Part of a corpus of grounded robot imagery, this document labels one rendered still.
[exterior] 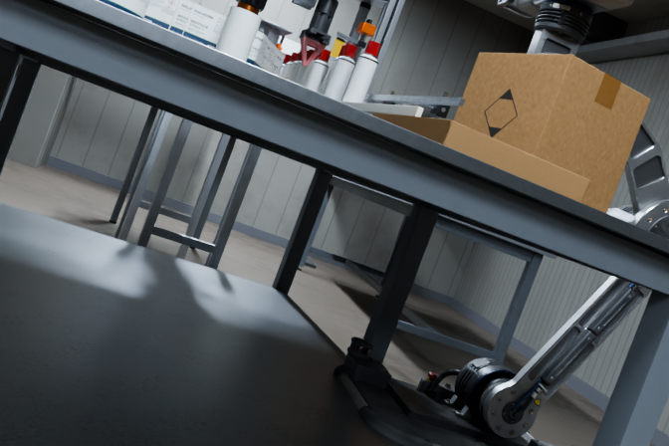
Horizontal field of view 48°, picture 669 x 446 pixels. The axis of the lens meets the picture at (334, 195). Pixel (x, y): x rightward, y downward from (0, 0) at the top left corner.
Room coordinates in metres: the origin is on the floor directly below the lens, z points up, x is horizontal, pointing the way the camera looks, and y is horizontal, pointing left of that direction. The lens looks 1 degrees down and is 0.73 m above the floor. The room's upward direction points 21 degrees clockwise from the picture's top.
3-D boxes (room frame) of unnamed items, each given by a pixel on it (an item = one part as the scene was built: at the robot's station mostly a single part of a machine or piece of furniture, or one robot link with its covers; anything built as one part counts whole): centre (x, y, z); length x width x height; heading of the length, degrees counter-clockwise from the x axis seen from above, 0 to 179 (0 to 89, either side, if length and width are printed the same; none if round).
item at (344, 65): (2.02, 0.10, 0.98); 0.05 x 0.05 x 0.20
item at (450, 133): (1.25, -0.19, 0.85); 0.30 x 0.26 x 0.04; 20
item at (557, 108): (1.64, -0.37, 0.99); 0.30 x 0.24 x 0.27; 28
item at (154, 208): (3.51, 0.64, 0.47); 1.17 x 0.36 x 0.95; 20
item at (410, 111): (1.91, 0.09, 0.91); 1.07 x 0.01 x 0.02; 20
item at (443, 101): (1.93, 0.02, 0.96); 1.07 x 0.01 x 0.01; 20
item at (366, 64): (1.87, 0.04, 0.98); 0.05 x 0.05 x 0.20
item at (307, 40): (2.16, 0.21, 1.05); 0.07 x 0.07 x 0.09; 20
